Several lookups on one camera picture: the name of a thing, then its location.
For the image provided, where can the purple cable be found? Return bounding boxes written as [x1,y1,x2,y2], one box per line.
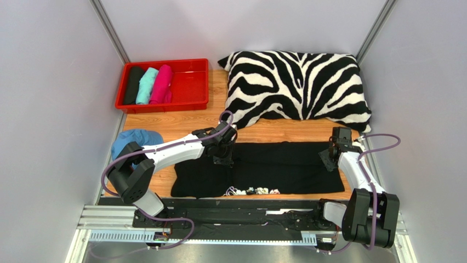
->
[100,110,235,256]
[314,133,402,255]

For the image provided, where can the rolled teal shirt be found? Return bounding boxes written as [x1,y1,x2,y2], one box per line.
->
[136,67,159,105]

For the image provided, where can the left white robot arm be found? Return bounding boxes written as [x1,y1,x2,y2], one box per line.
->
[102,121,237,218]

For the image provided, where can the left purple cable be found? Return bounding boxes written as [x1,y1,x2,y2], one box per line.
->
[100,110,235,256]

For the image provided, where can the black t shirt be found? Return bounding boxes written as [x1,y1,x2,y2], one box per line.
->
[170,142,345,198]

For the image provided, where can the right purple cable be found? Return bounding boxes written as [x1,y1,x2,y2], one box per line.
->
[314,133,402,255]

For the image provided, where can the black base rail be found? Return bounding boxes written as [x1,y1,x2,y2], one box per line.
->
[132,198,343,245]

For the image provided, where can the rolled pink shirt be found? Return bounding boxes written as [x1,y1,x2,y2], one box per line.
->
[149,65,173,105]

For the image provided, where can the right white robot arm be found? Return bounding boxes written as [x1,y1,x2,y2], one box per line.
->
[319,127,400,250]

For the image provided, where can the blue bucket hat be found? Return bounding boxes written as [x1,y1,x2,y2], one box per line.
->
[111,129,164,161]

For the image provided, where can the red plastic bin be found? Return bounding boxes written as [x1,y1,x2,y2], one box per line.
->
[115,58,209,114]

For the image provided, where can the zebra print pillow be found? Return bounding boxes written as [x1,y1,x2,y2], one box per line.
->
[218,50,372,133]

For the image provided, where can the rolled black shirt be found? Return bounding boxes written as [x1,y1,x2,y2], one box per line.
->
[123,66,145,105]

